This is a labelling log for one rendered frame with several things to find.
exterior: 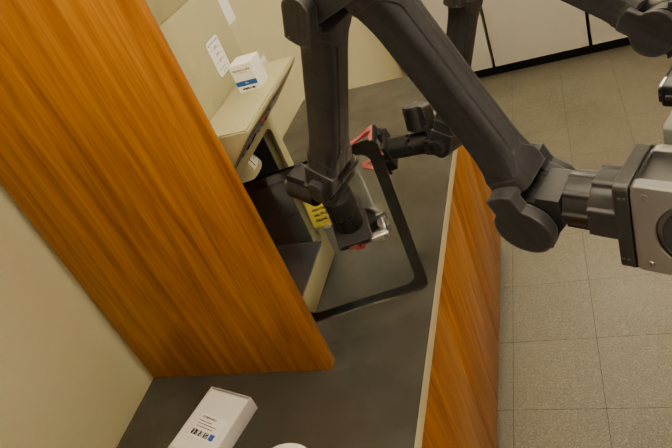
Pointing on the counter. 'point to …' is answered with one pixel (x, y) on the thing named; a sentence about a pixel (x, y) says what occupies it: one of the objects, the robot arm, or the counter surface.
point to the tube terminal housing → (190, 36)
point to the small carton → (248, 72)
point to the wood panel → (136, 174)
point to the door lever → (381, 230)
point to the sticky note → (318, 215)
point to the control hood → (248, 109)
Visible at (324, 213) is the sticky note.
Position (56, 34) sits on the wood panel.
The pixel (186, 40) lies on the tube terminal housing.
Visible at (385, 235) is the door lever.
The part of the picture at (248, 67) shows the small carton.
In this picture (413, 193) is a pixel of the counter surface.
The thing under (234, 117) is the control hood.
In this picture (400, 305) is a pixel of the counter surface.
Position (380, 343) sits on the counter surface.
